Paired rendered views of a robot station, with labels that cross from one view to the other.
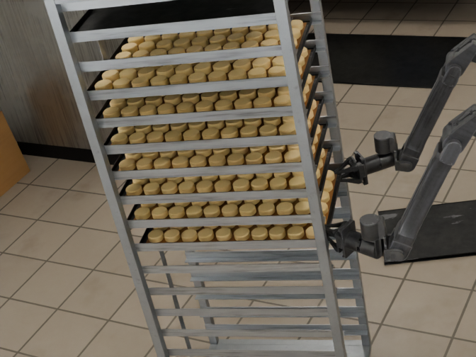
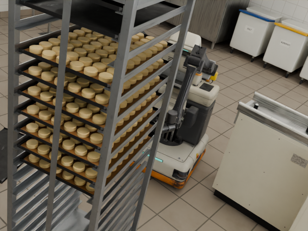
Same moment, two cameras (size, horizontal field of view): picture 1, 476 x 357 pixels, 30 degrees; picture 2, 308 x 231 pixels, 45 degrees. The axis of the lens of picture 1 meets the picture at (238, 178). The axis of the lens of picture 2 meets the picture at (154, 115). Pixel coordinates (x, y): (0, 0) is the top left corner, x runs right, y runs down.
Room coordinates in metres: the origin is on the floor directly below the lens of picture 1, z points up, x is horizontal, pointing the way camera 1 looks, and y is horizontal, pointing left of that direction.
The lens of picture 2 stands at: (2.16, 1.53, 2.09)
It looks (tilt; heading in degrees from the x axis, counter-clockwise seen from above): 30 degrees down; 269
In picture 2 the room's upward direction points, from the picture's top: 13 degrees clockwise
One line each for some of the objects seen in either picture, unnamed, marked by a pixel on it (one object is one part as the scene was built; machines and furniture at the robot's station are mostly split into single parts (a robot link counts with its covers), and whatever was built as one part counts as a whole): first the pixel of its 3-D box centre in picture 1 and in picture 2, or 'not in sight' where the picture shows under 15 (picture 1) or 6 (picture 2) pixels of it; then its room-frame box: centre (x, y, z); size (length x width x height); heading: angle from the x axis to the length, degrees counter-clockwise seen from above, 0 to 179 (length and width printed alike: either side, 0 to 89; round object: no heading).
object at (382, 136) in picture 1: (393, 150); not in sight; (2.48, -0.52, 1.00); 0.12 x 0.09 x 0.11; 70
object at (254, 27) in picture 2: not in sight; (253, 34); (0.75, -4.91, 0.39); 0.64 x 0.54 x 0.77; 59
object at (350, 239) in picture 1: (355, 241); (160, 129); (2.09, -0.30, 0.96); 0.07 x 0.07 x 0.10; 41
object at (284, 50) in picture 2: not in sight; (288, 48); (0.21, -4.55, 0.39); 0.64 x 0.54 x 0.77; 57
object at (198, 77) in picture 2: not in sight; (189, 73); (1.93, -1.41, 0.87); 0.23 x 0.15 x 0.11; 161
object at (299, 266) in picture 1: (231, 265); (123, 177); (2.23, 0.08, 0.87); 0.64 x 0.03 x 0.03; 71
